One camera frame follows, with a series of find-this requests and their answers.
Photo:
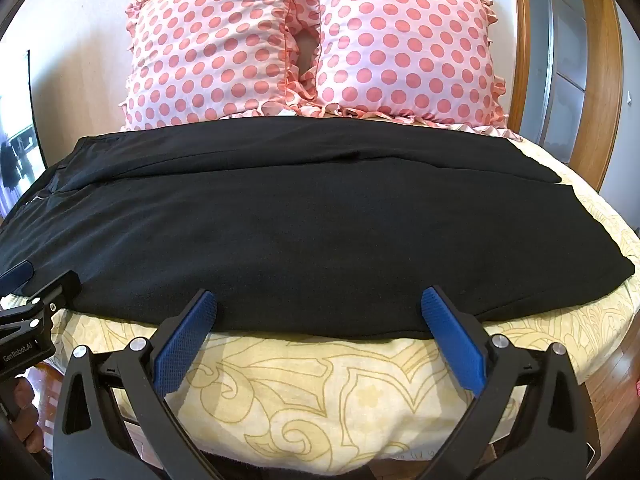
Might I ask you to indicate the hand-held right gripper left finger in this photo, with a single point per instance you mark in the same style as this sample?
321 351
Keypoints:
184 346

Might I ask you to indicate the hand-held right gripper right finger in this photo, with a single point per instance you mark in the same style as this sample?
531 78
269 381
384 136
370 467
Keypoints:
454 347

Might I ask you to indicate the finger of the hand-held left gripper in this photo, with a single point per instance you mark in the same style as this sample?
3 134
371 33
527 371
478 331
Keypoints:
55 287
15 274

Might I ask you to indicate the black pants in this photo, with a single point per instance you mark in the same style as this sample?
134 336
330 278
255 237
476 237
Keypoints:
300 230

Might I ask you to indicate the person's left hand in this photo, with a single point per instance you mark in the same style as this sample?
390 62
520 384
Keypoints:
27 400

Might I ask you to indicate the bed with cream patterned sheet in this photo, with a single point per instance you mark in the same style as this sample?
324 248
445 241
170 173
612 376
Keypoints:
310 390

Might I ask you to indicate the dark framed window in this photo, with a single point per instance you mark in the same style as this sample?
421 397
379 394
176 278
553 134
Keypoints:
20 135

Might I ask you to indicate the pink polka dot pillow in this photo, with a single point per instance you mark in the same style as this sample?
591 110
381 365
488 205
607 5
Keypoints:
210 45
400 45

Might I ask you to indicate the grey panel wooden wardrobe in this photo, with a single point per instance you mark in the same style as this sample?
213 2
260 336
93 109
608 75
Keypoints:
567 50

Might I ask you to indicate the wooden headboard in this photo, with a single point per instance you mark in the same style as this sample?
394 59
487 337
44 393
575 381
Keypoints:
525 35

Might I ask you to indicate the white wall switch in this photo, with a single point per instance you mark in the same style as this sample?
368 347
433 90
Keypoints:
629 98

